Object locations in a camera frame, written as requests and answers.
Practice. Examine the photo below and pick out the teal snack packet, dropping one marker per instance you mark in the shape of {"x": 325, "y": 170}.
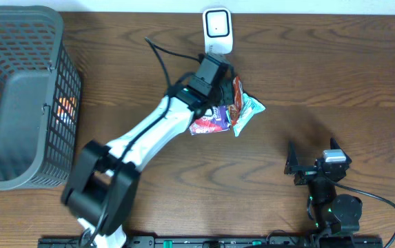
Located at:
{"x": 251, "y": 106}

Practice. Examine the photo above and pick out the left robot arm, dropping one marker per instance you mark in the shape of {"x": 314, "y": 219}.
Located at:
{"x": 102, "y": 185}

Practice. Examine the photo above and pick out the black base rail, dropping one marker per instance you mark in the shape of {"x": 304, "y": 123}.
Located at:
{"x": 274, "y": 241}

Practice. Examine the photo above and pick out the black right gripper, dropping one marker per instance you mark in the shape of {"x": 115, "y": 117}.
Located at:
{"x": 292, "y": 160}

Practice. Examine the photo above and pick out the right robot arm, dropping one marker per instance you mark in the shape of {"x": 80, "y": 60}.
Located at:
{"x": 336, "y": 215}

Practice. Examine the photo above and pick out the orange white snack packet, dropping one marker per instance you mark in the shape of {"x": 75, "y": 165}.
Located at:
{"x": 67, "y": 110}

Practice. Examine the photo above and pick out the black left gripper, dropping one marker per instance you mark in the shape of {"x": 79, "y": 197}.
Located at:
{"x": 227, "y": 91}

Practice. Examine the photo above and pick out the grey plastic mesh basket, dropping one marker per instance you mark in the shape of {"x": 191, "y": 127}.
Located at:
{"x": 36, "y": 151}

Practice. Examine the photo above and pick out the red purple snack bag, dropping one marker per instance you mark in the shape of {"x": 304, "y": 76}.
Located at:
{"x": 214, "y": 120}

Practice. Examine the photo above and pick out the brown orange snack packet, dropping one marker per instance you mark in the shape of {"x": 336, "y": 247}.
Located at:
{"x": 234, "y": 110}

